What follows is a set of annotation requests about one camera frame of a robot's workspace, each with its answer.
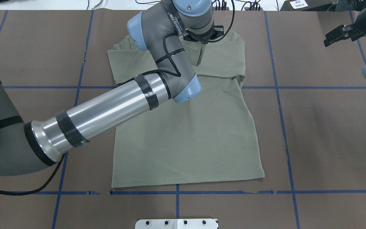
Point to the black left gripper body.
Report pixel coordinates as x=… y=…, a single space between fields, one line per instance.
x=201 y=38

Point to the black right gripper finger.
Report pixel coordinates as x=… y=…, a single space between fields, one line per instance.
x=337 y=34

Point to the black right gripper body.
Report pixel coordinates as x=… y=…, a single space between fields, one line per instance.
x=364 y=28

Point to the olive green long-sleeve shirt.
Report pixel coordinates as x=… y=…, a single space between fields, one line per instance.
x=210 y=138

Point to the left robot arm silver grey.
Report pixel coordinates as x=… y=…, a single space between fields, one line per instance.
x=28 y=147

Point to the black plug cluster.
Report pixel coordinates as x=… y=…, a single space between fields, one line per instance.
x=222 y=5

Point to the brown table mat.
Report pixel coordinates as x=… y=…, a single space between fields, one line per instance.
x=308 y=103

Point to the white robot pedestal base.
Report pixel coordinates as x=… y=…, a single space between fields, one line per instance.
x=177 y=224

